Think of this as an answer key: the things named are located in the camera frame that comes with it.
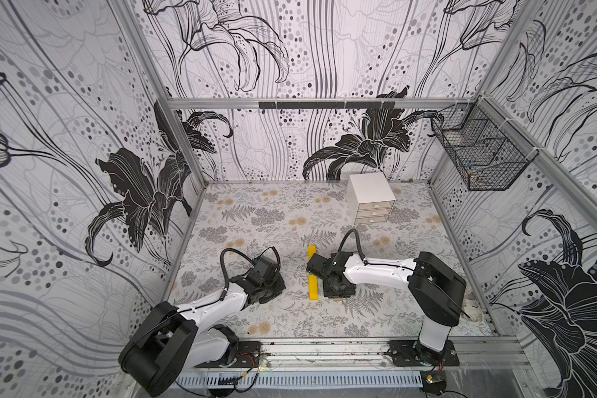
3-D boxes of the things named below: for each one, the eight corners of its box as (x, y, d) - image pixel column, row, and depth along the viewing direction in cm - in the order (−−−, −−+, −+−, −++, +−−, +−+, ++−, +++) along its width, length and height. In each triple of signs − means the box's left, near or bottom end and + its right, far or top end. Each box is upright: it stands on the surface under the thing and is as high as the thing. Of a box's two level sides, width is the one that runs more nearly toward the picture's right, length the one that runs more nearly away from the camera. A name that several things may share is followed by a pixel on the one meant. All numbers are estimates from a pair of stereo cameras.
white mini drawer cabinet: (351, 225, 105) (356, 204, 94) (344, 178, 123) (348, 156, 112) (387, 224, 105) (396, 204, 94) (375, 178, 123) (382, 156, 112)
